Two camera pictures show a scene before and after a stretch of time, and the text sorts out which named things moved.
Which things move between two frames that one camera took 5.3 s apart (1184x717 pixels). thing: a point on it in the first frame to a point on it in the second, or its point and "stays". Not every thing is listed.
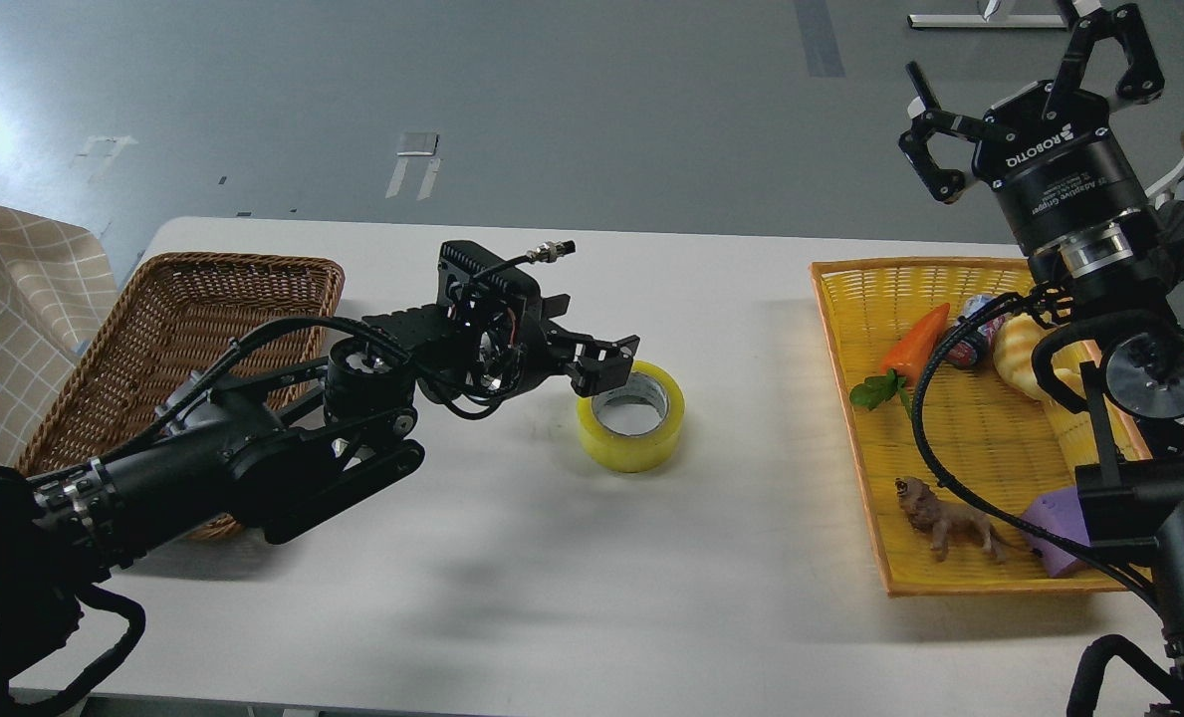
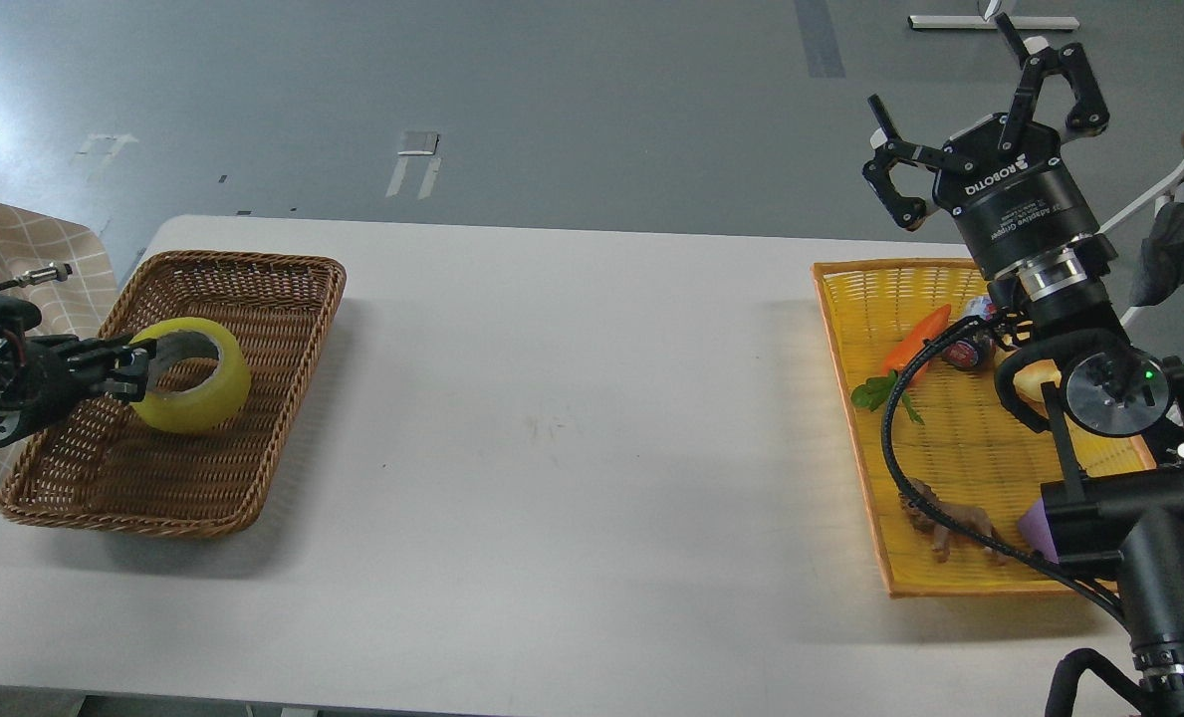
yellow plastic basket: [948, 453] stays
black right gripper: [1049, 150] to [1016, 204]
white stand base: [1007, 21] stays
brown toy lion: [944, 522] stays
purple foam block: [1060, 512] stays
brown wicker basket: [258, 321] stays
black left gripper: [520, 345] to [47, 371]
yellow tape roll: [646, 382] to [203, 408]
